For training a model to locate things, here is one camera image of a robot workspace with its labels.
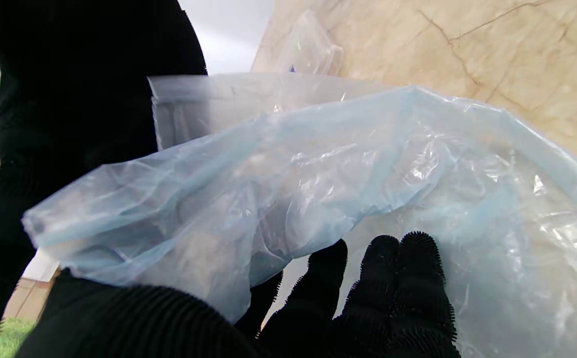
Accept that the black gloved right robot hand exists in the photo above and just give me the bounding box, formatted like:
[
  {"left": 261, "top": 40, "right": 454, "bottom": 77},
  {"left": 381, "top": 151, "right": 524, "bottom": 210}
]
[{"left": 0, "top": 0, "right": 208, "bottom": 358}]

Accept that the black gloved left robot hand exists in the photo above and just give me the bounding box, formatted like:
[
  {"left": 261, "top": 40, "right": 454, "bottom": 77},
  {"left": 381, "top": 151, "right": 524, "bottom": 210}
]
[{"left": 15, "top": 231, "right": 463, "bottom": 358}]

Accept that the clear bubble film sheet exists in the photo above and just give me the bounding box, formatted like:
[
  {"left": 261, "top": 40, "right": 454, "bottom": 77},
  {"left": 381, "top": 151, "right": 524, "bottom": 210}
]
[{"left": 22, "top": 72, "right": 577, "bottom": 358}]

